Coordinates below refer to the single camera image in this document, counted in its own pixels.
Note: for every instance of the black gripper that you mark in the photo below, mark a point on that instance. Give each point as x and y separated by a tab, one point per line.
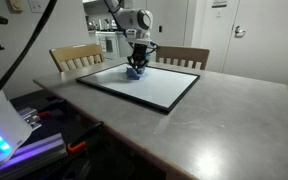
138	58

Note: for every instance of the blue towel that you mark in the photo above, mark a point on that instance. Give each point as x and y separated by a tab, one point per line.
133	75

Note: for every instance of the black framed whiteboard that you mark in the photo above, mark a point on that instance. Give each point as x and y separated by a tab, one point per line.
157	88

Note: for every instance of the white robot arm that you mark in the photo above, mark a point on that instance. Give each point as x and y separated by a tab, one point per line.
139	20

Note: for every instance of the dark wooden chair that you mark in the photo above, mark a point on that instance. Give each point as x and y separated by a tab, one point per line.
196	55

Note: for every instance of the light wooden chair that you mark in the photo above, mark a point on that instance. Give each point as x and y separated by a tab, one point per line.
92	52

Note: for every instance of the white controller box with lights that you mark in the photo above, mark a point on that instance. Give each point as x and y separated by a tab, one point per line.
14	130

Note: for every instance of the red handled clamp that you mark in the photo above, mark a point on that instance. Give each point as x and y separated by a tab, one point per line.
53	105
80	143

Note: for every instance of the aluminium extrusion rail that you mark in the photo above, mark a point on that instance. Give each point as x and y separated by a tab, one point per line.
29	158

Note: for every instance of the white door with handle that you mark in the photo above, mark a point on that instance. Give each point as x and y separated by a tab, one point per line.
258	46

